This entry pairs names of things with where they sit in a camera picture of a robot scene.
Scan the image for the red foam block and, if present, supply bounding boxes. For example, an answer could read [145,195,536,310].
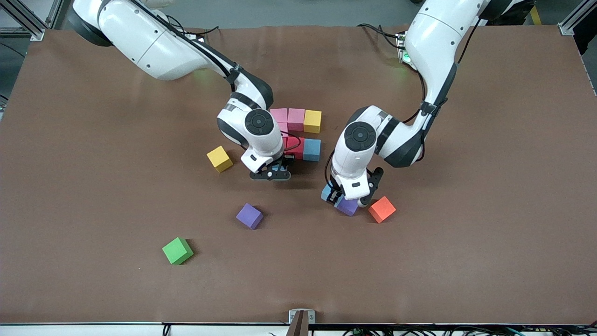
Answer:
[285,137,305,161]

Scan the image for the orange foam block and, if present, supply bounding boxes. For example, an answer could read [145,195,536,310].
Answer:
[368,196,397,224]

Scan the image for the yellow foam block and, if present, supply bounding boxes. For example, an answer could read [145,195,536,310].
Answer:
[304,110,322,134]
[207,146,234,173]

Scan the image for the purple foam block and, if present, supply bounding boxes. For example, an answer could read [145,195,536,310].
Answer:
[236,203,264,230]
[336,198,360,217]

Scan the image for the green foam block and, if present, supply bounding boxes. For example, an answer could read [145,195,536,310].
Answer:
[162,237,194,266]

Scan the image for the brown table cover sheet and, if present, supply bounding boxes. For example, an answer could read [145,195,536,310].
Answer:
[0,23,597,326]

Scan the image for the person in dark clothing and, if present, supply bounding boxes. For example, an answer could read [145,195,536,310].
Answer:
[573,19,597,56]

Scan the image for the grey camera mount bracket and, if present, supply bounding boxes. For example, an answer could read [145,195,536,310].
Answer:
[287,309,316,336]

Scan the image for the black base cable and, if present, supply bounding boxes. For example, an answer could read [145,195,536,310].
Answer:
[357,23,404,49]
[168,14,221,35]

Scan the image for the white table edge rail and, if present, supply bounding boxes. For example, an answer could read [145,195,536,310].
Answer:
[0,323,597,336]

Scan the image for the aluminium frame profile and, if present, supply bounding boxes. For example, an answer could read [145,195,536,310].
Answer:
[0,0,66,42]
[558,0,597,36]

